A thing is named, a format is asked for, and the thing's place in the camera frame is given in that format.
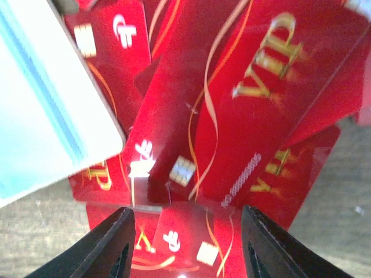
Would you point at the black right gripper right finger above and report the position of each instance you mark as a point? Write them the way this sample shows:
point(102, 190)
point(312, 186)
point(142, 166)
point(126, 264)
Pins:
point(271, 251)

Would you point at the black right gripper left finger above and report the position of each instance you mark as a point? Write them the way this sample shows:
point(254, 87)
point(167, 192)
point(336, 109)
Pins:
point(106, 251)

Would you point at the red VIP card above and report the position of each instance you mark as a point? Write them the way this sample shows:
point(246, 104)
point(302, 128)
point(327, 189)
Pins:
point(234, 82)

